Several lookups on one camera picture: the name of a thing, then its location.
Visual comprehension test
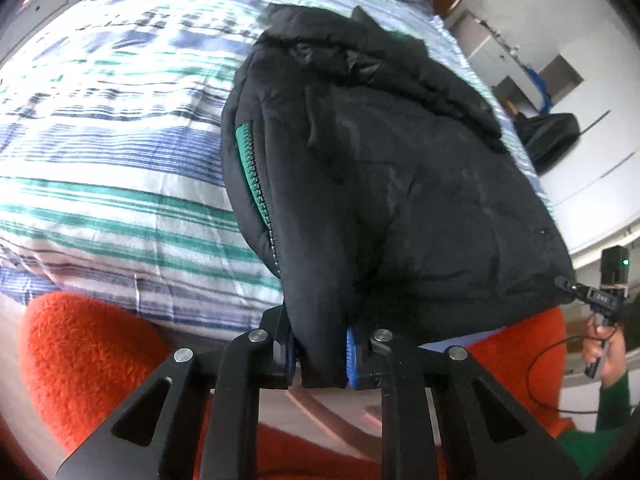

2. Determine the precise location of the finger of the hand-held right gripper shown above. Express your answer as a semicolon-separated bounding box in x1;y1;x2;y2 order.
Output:
554;276;596;306

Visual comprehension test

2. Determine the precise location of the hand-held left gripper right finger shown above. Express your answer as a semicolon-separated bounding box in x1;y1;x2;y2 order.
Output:
345;327;583;480

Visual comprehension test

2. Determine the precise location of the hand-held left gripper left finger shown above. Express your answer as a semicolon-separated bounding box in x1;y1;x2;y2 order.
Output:
55;304;297;480

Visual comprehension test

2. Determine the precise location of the black puffer jacket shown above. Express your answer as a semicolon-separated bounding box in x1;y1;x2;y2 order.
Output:
220;2;576;388

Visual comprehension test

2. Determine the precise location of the person's right forearm green sleeve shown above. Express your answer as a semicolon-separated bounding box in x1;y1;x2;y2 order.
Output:
557;375;638;480

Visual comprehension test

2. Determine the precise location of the person's right hand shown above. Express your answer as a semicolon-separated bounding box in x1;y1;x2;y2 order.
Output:
581;322;627;386

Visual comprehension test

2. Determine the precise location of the dark jacket on chair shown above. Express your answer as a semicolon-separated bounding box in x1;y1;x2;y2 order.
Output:
515;112;581;173

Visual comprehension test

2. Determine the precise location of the blue cloth on desk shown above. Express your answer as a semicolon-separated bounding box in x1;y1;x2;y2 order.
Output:
525;65;556;111

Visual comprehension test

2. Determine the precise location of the white wardrobe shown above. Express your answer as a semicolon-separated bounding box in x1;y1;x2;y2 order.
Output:
500;0;640;261

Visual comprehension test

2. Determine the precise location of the white desk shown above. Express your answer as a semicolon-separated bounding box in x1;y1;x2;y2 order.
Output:
445;10;556;113

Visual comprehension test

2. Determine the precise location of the bed with striped sheet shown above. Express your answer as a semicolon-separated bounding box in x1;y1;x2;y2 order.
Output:
0;0;556;351

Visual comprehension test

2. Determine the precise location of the black cable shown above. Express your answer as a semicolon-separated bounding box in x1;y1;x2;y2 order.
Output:
529;335;601;416

